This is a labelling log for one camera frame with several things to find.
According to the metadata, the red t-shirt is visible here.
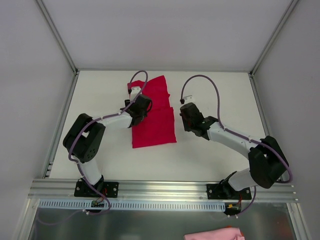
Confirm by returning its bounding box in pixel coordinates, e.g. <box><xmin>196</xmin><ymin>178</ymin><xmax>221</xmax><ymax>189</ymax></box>
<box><xmin>132</xmin><ymin>75</ymin><xmax>177</xmax><ymax>149</ymax></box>

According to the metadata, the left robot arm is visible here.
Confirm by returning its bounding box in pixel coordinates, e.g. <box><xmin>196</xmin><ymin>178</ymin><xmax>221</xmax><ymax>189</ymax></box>
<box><xmin>62</xmin><ymin>94</ymin><xmax>153</xmax><ymax>197</ymax></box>

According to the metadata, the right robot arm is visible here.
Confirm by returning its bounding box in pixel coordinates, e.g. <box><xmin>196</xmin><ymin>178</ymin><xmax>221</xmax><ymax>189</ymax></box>
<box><xmin>180</xmin><ymin>102</ymin><xmax>289</xmax><ymax>199</ymax></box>

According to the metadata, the light pink folded shirt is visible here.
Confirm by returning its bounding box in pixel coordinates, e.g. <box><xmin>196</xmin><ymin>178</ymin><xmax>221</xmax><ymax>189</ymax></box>
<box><xmin>183</xmin><ymin>227</ymin><xmax>245</xmax><ymax>240</ymax></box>

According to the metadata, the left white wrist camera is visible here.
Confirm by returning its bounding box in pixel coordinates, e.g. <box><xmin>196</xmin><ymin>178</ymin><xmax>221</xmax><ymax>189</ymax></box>
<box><xmin>129</xmin><ymin>86</ymin><xmax>141</xmax><ymax>101</ymax></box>

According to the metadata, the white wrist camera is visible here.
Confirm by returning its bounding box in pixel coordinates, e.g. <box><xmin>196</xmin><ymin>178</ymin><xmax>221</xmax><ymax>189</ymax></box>
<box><xmin>180</xmin><ymin>95</ymin><xmax>195</xmax><ymax>105</ymax></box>
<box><xmin>129</xmin><ymin>86</ymin><xmax>141</xmax><ymax>101</ymax></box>

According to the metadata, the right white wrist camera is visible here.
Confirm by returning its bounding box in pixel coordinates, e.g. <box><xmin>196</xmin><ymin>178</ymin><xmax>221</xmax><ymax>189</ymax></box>
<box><xmin>180</xmin><ymin>95</ymin><xmax>195</xmax><ymax>105</ymax></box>

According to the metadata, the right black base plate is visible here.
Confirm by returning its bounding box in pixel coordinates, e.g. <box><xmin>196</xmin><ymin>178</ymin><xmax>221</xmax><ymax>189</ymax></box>
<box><xmin>206</xmin><ymin>180</ymin><xmax>252</xmax><ymax>200</ymax></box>

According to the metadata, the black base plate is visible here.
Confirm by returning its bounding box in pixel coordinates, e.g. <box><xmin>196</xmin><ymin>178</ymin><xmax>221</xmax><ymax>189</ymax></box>
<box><xmin>206</xmin><ymin>180</ymin><xmax>252</xmax><ymax>200</ymax></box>
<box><xmin>73</xmin><ymin>176</ymin><xmax>119</xmax><ymax>198</ymax></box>

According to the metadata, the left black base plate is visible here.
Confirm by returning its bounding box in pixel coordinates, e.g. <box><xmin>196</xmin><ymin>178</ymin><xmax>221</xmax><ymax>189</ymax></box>
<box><xmin>73</xmin><ymin>176</ymin><xmax>119</xmax><ymax>198</ymax></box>

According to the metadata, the left aluminium frame post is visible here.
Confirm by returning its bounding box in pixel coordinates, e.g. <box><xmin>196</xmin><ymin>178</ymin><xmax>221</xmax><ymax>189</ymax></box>
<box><xmin>34</xmin><ymin>0</ymin><xmax>78</xmax><ymax>75</ymax></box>

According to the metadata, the aluminium frame post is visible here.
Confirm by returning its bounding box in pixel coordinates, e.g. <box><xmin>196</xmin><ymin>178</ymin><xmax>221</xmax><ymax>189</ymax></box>
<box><xmin>34</xmin><ymin>0</ymin><xmax>78</xmax><ymax>75</ymax></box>
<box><xmin>249</xmin><ymin>0</ymin><xmax>301</xmax><ymax>77</ymax></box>

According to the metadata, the slotted grey cable duct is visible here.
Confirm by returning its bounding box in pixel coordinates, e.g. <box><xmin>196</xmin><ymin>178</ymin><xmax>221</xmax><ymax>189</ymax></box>
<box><xmin>38</xmin><ymin>199</ymin><xmax>226</xmax><ymax>212</ymax></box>

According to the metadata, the aluminium front rail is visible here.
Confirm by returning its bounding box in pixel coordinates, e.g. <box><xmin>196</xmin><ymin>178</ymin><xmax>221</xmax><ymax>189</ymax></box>
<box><xmin>27</xmin><ymin>178</ymin><xmax>299</xmax><ymax>203</ymax></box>

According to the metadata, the right aluminium frame post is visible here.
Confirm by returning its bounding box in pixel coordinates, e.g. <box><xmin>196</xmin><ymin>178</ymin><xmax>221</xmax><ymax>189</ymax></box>
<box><xmin>249</xmin><ymin>0</ymin><xmax>301</xmax><ymax>77</ymax></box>

